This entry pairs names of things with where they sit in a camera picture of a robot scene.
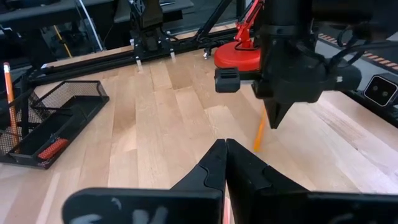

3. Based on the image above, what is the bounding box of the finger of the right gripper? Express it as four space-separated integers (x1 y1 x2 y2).
264 99 294 130

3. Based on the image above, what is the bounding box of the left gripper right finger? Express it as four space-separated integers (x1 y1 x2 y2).
226 139 398 224

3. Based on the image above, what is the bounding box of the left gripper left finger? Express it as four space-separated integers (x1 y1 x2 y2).
62 138 228 224

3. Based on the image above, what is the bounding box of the yellow wooden pencil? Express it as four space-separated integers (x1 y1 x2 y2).
2 62 21 152
252 105 269 154

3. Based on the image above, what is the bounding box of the black mesh desk organizer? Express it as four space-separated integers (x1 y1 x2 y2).
0 63 111 170

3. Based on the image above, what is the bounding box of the red desk lamp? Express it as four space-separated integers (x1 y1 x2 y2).
213 0 266 73

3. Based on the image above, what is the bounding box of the black hazard-striped floor mat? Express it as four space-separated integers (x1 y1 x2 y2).
317 32 398 72

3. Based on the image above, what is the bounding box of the white monitor rod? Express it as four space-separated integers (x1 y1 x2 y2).
76 0 104 52

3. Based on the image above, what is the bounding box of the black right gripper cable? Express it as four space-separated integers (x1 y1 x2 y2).
323 24 398 71

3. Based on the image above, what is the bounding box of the table-level depth camera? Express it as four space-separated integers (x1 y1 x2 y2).
363 72 398 108

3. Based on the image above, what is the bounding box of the black lamp cable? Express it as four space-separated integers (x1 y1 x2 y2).
201 37 262 60

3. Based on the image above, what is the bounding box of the black table frame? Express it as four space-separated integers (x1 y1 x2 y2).
27 0 250 86

